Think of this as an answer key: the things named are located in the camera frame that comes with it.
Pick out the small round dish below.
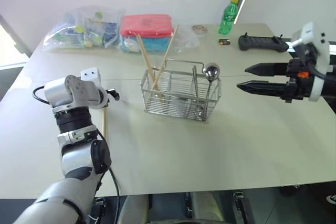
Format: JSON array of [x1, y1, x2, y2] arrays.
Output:
[[191, 24, 208, 39]]

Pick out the black table clamp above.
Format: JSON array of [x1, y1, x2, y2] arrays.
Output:
[[90, 196, 107, 224], [232, 190, 254, 224]]

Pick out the blue folded cloth pack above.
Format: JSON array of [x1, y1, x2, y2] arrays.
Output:
[[119, 34, 174, 54]]

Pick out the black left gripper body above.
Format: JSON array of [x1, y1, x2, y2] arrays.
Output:
[[106, 89, 121, 102]]

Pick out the metal spoon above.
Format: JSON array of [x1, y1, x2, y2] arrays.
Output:
[[196, 62, 222, 121]]

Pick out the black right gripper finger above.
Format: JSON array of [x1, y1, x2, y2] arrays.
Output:
[[244, 62, 289, 77], [236, 80, 286, 101]]

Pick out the clear bag of packets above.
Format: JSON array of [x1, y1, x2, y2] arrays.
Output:
[[43, 5, 125, 52]]

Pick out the black remote controller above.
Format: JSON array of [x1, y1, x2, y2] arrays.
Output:
[[238, 33, 290, 52]]

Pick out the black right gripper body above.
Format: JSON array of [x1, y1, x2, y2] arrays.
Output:
[[281, 59, 314, 103]]

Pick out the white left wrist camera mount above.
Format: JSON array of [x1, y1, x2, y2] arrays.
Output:
[[80, 67, 109, 110]]

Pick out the metal wire basket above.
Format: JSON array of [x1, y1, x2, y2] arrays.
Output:
[[141, 59, 222, 125]]

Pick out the clear empty plastic bag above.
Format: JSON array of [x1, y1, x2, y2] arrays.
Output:
[[172, 28, 201, 53]]

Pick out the green plastic bottle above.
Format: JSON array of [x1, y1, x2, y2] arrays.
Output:
[[218, 0, 240, 35]]

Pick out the wooden chopstick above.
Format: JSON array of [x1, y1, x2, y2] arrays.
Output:
[[135, 34, 165, 103], [152, 25, 181, 91], [102, 106, 109, 141]]

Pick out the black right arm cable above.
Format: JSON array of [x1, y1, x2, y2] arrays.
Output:
[[301, 44, 336, 80]]

